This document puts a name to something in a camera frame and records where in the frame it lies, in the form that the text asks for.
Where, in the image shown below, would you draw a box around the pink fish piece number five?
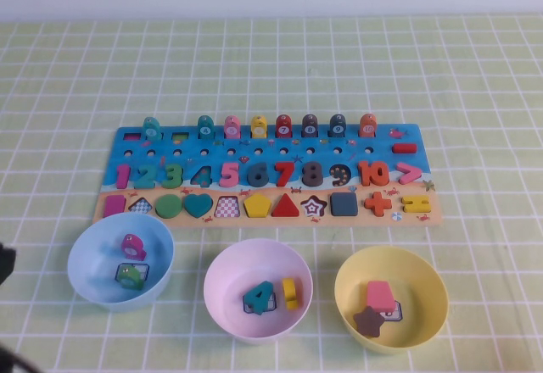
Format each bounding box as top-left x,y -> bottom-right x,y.
223,114 -> 242,140

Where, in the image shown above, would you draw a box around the teal number two piece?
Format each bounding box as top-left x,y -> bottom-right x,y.
133,163 -> 157,190

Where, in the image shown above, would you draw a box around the blue wooden puzzle board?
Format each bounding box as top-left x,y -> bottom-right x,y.
92,123 -> 443,228

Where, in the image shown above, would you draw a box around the yellow number piece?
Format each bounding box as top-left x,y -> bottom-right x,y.
281,277 -> 303,311

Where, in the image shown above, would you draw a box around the green circle shape piece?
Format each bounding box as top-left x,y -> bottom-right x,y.
154,193 -> 182,219

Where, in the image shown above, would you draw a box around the yellow equals sign piece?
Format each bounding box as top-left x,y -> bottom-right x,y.
400,194 -> 431,214

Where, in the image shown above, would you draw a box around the red fish piece number seven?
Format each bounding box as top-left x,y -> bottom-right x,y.
275,114 -> 294,139

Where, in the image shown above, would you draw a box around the slate fish piece number nine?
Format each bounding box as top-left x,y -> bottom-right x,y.
328,114 -> 347,138

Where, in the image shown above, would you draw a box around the yellow fish piece number six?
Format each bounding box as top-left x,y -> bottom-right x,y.
249,114 -> 268,139

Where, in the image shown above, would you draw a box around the yellow plastic bowl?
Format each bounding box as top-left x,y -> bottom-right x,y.
333,244 -> 450,355

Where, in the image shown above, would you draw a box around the blue-framed label sticker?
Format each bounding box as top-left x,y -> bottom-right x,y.
379,299 -> 403,322
242,292 -> 277,314

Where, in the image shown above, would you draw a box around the brown fish piece number eight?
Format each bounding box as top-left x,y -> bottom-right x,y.
301,114 -> 320,139

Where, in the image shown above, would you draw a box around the pink trapezoid shape piece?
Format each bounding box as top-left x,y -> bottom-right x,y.
365,280 -> 396,314

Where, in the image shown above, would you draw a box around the brown star shape piece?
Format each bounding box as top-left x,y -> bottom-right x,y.
352,305 -> 386,338

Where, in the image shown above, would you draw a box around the slate square shape piece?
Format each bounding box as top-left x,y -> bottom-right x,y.
330,192 -> 360,217

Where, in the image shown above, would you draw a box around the green fish piece number three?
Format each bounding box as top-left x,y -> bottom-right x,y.
115,262 -> 144,291

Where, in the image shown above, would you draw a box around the yellow pentagon shape piece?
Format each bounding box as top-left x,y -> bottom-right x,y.
243,192 -> 273,219

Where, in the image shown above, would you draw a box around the orange fish piece number ten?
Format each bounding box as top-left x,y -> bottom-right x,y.
358,113 -> 378,138

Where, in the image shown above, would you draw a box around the turquoise fish piece number two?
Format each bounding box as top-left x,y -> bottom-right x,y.
142,116 -> 163,141

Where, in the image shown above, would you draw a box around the slate number six piece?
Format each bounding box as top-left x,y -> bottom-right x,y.
246,161 -> 269,188

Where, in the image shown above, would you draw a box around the pink plastic bowl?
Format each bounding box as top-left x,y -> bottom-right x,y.
203,237 -> 314,346

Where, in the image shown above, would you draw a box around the orange plus sign piece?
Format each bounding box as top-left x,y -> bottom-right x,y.
363,191 -> 393,217

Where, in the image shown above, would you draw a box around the red triangle shape piece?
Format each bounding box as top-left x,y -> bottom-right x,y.
271,192 -> 301,218

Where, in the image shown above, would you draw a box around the teal fish piece number four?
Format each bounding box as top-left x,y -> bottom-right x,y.
195,114 -> 215,140

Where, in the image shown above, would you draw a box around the teal heart shape piece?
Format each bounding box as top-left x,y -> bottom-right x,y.
182,192 -> 214,220

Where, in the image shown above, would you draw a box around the pink greater-than sign piece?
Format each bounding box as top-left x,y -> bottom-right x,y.
396,162 -> 423,186

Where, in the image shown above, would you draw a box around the magenta fish piece number one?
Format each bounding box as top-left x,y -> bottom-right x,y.
120,232 -> 148,261

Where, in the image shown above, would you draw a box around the green checked tablecloth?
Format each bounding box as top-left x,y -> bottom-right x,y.
0,12 -> 543,373

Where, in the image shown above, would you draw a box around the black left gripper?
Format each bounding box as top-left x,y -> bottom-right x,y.
0,241 -> 18,286

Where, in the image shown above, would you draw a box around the magenta rectangle shape piece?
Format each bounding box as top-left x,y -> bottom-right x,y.
104,194 -> 126,218

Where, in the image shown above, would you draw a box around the light blue plastic bowl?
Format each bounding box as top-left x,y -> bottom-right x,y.
66,212 -> 176,314

